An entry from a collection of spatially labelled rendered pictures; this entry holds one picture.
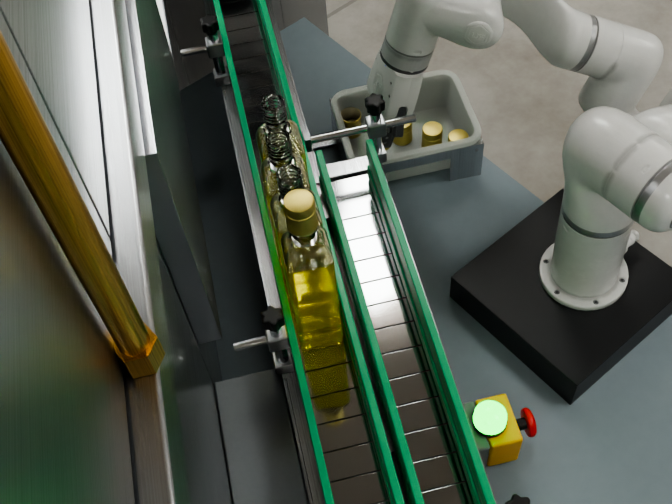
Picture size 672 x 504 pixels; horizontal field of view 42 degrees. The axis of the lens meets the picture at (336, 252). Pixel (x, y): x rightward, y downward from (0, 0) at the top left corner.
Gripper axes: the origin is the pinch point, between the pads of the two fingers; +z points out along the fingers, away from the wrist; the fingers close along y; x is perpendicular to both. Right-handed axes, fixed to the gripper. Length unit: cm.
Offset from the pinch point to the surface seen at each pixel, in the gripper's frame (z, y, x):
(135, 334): -50, 66, -45
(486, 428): -1, 54, 0
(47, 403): -60, 76, -50
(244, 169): 2.7, 5.6, -23.1
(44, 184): -64, 66, -50
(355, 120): 6.0, -8.0, -1.1
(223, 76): 0.9, -13.4, -23.8
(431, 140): 1.9, 1.1, 9.2
